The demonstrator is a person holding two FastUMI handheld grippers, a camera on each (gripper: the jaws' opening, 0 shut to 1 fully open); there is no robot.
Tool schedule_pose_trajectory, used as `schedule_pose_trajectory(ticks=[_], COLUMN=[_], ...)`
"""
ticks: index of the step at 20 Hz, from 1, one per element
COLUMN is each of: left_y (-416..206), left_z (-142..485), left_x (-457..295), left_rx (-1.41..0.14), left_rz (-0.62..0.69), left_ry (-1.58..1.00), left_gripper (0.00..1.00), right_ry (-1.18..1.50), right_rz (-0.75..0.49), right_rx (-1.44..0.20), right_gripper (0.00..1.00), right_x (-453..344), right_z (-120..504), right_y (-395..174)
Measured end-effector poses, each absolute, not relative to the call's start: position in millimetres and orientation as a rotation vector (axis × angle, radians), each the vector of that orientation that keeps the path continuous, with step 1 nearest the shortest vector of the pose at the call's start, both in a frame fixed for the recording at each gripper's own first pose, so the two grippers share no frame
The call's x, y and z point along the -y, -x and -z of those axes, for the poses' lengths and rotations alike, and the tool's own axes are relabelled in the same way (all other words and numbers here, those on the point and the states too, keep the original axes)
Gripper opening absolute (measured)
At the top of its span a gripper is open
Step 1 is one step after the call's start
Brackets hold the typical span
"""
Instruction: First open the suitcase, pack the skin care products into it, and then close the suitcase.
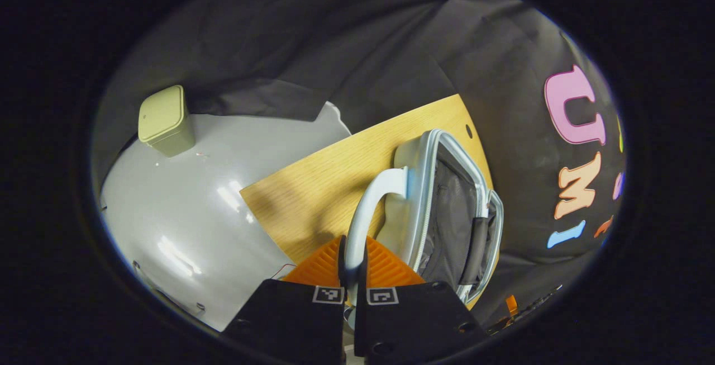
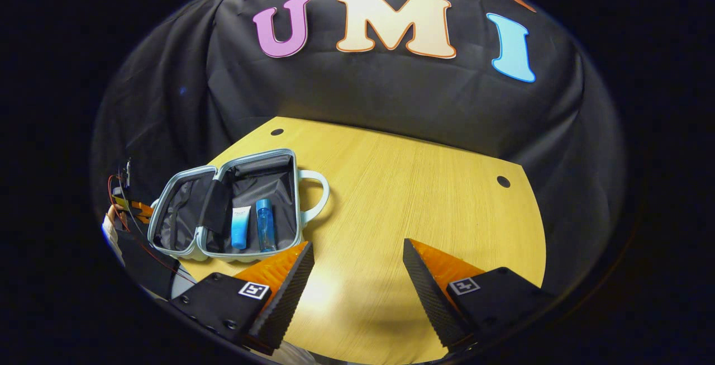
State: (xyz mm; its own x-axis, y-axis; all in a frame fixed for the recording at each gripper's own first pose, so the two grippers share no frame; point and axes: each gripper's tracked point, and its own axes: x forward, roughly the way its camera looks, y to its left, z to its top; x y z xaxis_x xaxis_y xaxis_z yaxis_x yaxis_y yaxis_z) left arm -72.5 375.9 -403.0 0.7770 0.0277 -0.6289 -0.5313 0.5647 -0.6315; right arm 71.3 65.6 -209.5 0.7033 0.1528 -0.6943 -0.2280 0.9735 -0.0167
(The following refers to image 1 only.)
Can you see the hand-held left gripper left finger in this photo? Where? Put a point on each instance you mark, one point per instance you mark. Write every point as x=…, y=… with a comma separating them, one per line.
x=290, y=320

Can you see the white light blue suitcase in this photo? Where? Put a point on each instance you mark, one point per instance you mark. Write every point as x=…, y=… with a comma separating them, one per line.
x=447, y=214

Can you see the black backdrop cloth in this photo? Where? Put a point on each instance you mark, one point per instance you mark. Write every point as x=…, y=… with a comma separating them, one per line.
x=335, y=35

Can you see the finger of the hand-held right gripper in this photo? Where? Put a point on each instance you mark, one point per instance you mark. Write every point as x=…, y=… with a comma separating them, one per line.
x=511, y=304

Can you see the white glossy base plate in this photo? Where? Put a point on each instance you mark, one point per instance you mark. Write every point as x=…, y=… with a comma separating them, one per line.
x=184, y=208

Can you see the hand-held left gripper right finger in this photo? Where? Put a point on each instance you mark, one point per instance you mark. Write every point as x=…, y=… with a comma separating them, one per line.
x=413, y=320

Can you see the beige plastic bin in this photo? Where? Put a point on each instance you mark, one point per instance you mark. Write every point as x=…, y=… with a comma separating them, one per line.
x=165, y=116

